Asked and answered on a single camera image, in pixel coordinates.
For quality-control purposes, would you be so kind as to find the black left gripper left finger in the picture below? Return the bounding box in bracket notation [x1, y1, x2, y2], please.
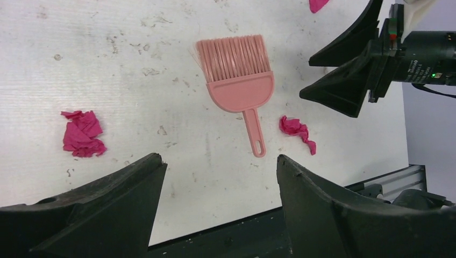
[1, 153, 167, 257]

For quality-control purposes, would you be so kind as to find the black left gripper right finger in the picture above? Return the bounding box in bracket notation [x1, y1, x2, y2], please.
[276, 155, 455, 257]

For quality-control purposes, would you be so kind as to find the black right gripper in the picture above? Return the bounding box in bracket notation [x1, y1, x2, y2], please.
[299, 0, 455, 118]

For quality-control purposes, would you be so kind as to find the pink plastic hand brush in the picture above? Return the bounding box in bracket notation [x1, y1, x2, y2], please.
[196, 34, 274, 157]

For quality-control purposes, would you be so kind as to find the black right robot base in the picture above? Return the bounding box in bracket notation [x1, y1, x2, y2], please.
[392, 189, 455, 210]

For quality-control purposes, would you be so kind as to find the magenta paper scrap far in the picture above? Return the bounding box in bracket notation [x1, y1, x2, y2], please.
[309, 0, 329, 13]

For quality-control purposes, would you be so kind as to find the magenta paper scrap near brush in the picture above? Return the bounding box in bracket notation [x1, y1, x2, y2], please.
[279, 116, 317, 155]

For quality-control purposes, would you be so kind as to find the magenta paper scrap left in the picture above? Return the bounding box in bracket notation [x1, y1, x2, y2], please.
[61, 111, 107, 158]

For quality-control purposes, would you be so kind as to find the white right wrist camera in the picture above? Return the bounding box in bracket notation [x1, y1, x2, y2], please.
[401, 0, 438, 43]

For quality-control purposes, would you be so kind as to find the aluminium table frame rail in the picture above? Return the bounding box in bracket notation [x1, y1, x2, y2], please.
[346, 165, 428, 202]

